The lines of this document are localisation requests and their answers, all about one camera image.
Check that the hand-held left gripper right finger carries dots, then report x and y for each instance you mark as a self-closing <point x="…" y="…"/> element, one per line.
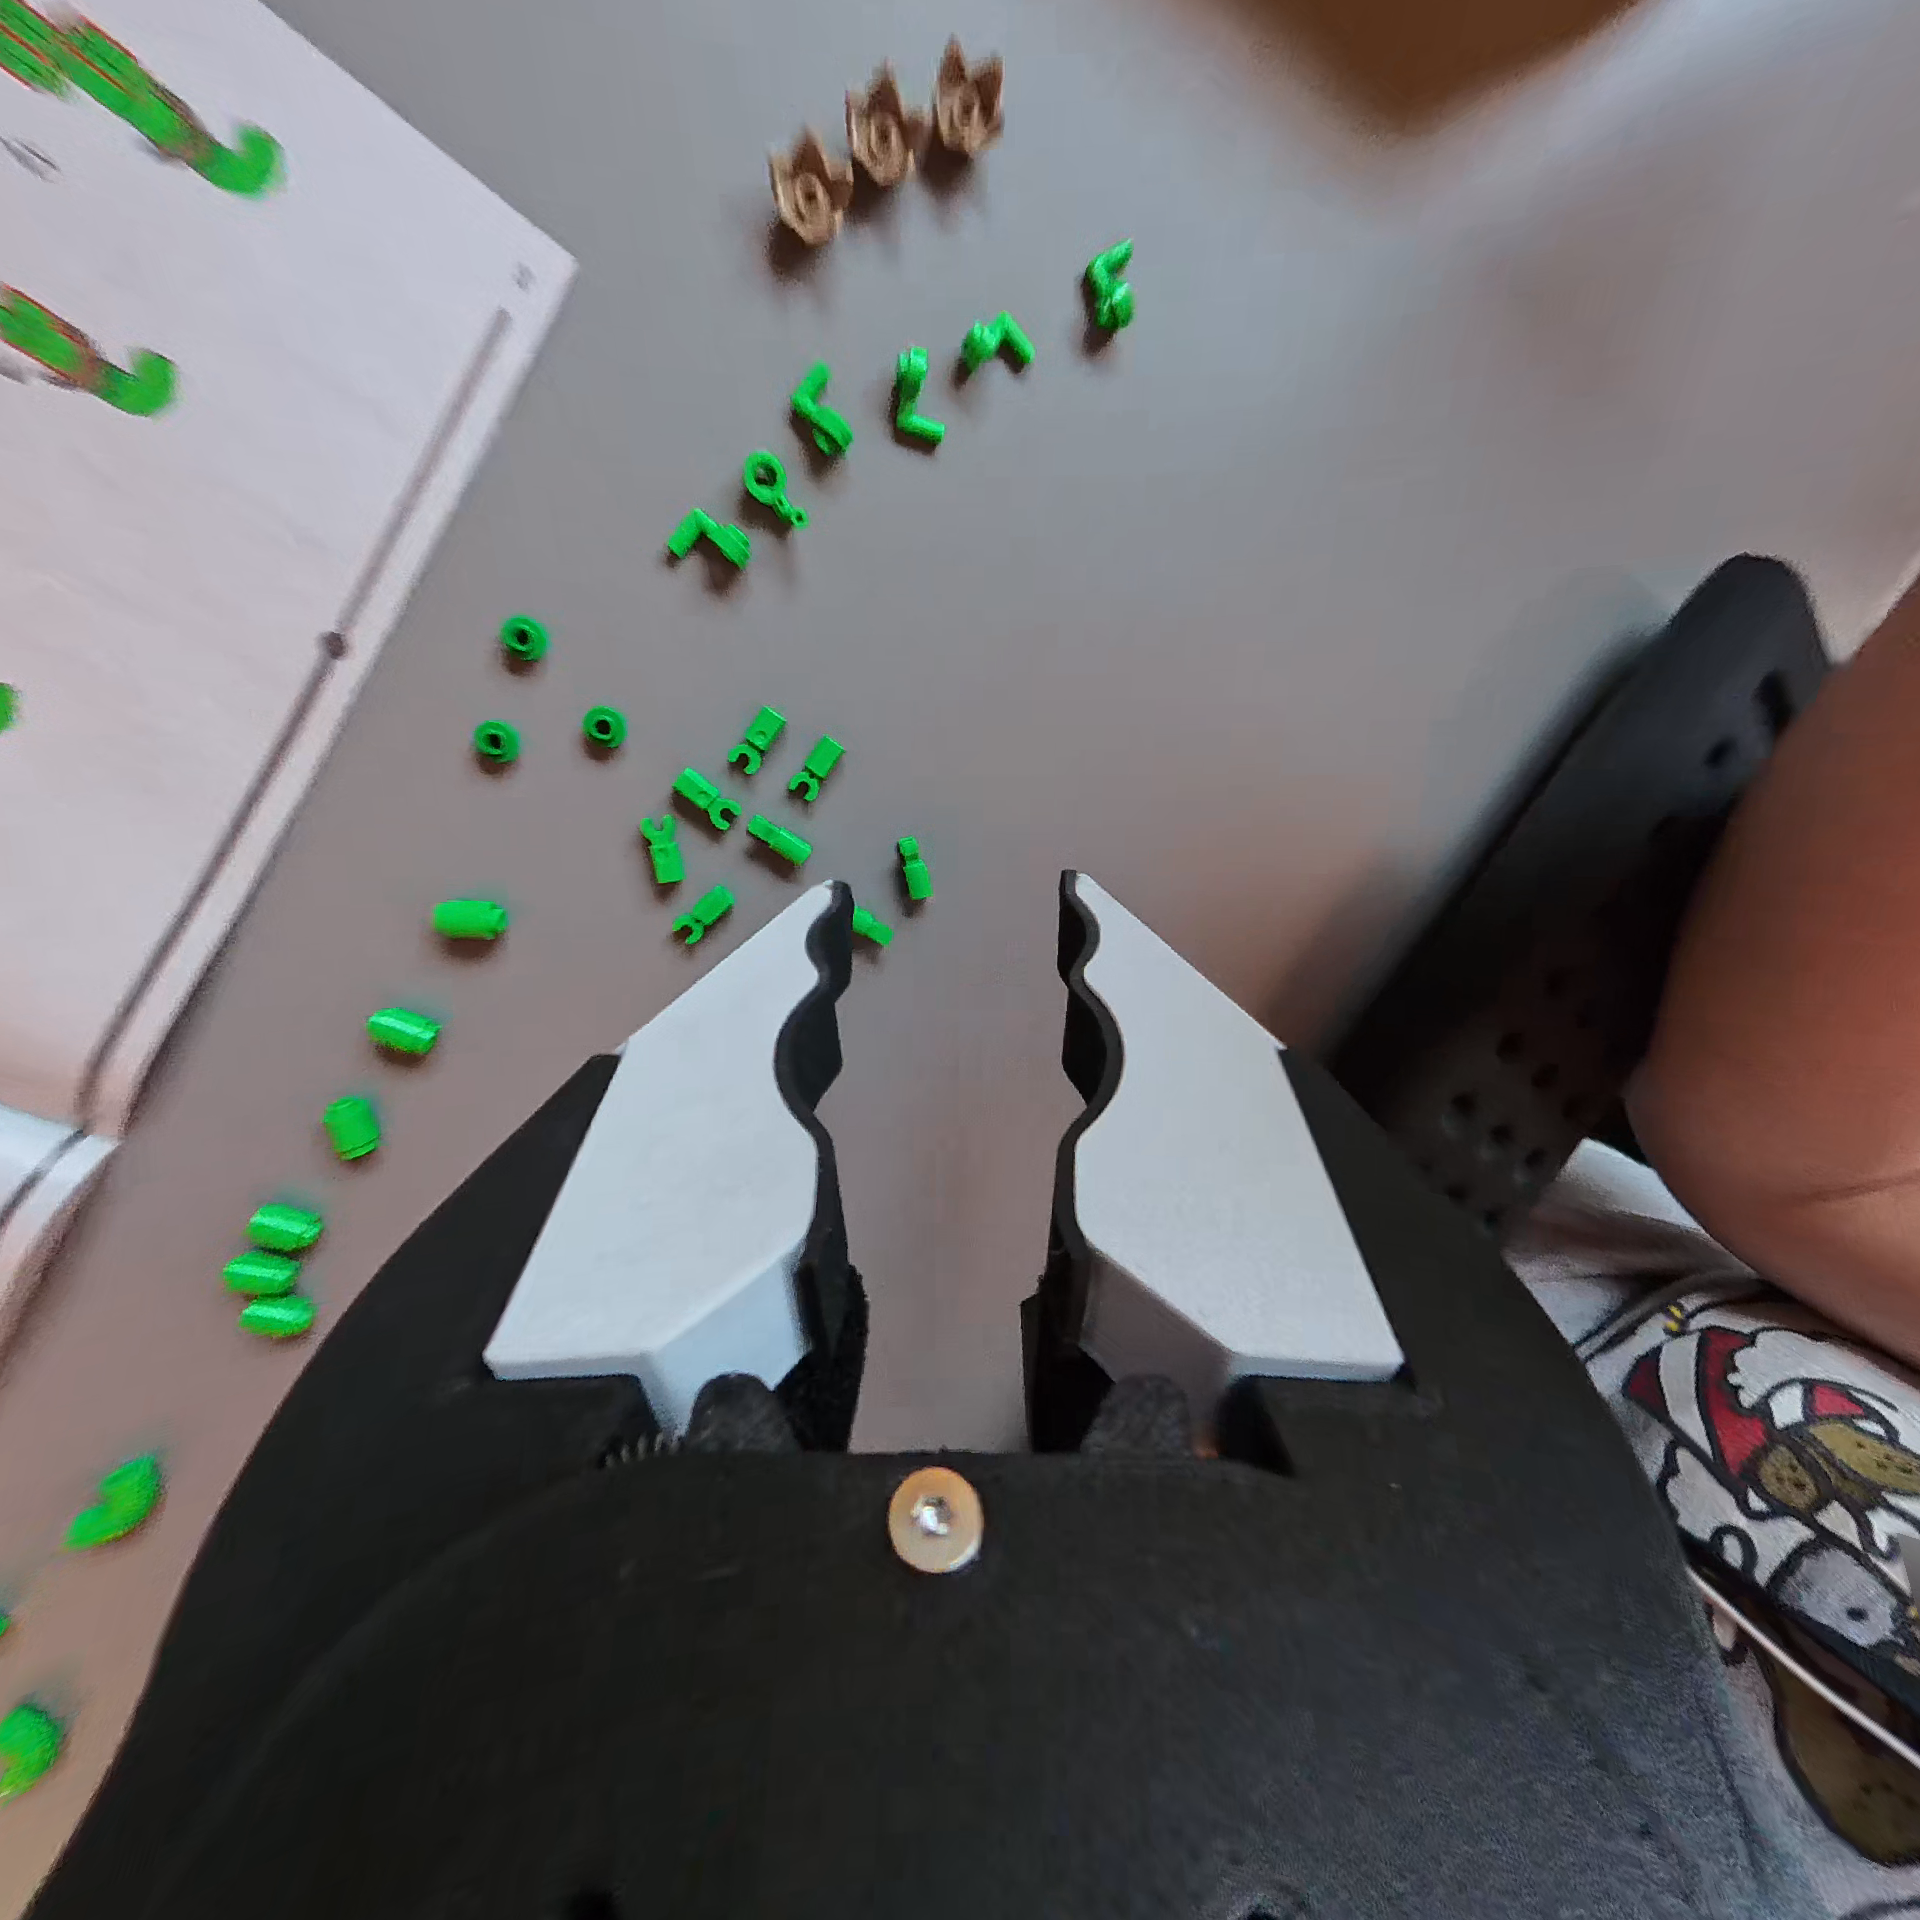
<point x="1216" y="1200"/>

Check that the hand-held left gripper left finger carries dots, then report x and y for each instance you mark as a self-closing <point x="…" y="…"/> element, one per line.
<point x="675" y="1200"/>

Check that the small green clip piece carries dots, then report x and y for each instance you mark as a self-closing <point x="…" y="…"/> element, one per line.
<point x="873" y="930"/>

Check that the row of green cylinders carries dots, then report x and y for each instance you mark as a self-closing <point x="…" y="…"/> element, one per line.
<point x="471" y="920"/>

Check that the cluster of green clips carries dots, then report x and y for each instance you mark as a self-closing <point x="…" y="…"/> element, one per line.
<point x="705" y="796"/>

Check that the person's right forearm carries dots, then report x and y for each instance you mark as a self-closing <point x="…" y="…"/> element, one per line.
<point x="1799" y="1019"/>

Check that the green curved elbow piece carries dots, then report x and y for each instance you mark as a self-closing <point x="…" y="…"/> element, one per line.
<point x="27" y="1748"/>
<point x="117" y="1502"/>

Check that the small green lego piece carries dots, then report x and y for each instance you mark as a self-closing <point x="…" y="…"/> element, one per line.
<point x="916" y="407"/>
<point x="1111" y="289"/>
<point x="994" y="343"/>

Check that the black perforated panel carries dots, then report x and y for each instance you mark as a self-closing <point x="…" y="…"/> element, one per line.
<point x="1574" y="932"/>

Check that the green round stud piece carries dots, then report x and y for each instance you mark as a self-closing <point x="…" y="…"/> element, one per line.
<point x="523" y="637"/>
<point x="602" y="728"/>
<point x="493" y="739"/>

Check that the grey printed t-shirt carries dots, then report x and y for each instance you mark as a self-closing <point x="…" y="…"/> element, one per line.
<point x="1770" y="1442"/>

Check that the green round plate with bar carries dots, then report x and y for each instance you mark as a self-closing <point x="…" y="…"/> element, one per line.
<point x="710" y="539"/>
<point x="771" y="489"/>
<point x="822" y="414"/>

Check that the open instruction booklet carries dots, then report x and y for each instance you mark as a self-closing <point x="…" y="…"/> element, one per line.
<point x="193" y="525"/>

